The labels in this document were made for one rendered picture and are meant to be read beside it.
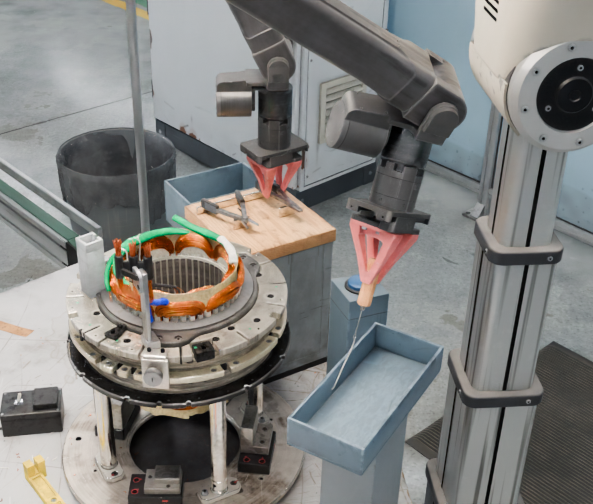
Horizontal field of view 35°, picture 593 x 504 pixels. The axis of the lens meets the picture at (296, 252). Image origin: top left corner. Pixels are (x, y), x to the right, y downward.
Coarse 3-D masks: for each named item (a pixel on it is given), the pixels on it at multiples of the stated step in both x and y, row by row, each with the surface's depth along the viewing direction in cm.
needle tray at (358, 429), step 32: (352, 352) 130; (384, 352) 136; (416, 352) 134; (320, 384) 123; (352, 384) 130; (384, 384) 130; (416, 384) 124; (320, 416) 124; (352, 416) 124; (384, 416) 124; (320, 448) 116; (352, 448) 113; (384, 448) 125; (352, 480) 127; (384, 480) 129
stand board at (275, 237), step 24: (288, 192) 170; (192, 216) 162; (216, 216) 161; (264, 216) 162; (288, 216) 162; (312, 216) 162; (240, 240) 155; (264, 240) 155; (288, 240) 155; (312, 240) 157
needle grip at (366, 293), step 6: (372, 258) 115; (372, 264) 115; (372, 282) 115; (366, 288) 115; (372, 288) 115; (360, 294) 116; (366, 294) 116; (372, 294) 116; (360, 300) 116; (366, 300) 116; (366, 306) 116
